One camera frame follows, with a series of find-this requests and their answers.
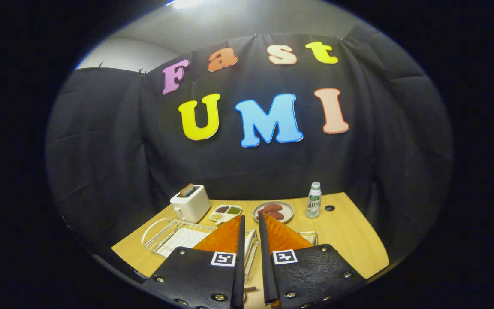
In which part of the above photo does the metal wire basket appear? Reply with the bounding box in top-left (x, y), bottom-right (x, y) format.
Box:
top-left (298, 231), bottom-right (319, 246)

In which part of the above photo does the white toaster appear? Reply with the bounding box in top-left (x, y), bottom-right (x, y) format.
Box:
top-left (170, 185), bottom-right (211, 224)

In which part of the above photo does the white wire dish rack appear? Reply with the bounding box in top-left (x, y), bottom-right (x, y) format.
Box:
top-left (141, 218), bottom-right (259, 284)

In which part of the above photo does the white drip tray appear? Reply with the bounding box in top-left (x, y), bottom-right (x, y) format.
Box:
top-left (161, 227), bottom-right (213, 258)

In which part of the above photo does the beige plate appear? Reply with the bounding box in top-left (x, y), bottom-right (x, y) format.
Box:
top-left (253, 201), bottom-right (295, 224)

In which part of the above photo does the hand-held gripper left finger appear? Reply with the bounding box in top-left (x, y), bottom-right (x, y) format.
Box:
top-left (142, 215), bottom-right (246, 309)

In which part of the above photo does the white drink bottle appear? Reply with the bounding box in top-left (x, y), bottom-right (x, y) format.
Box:
top-left (306, 182), bottom-right (322, 219)

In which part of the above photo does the white divided bean dish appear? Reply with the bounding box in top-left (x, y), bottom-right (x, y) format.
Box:
top-left (209, 204), bottom-right (243, 224)

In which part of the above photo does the black backdrop cloth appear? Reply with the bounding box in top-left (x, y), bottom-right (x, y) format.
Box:
top-left (45, 32), bottom-right (455, 275)

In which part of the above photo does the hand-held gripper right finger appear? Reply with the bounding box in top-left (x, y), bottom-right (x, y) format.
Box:
top-left (259, 212), bottom-right (367, 309)

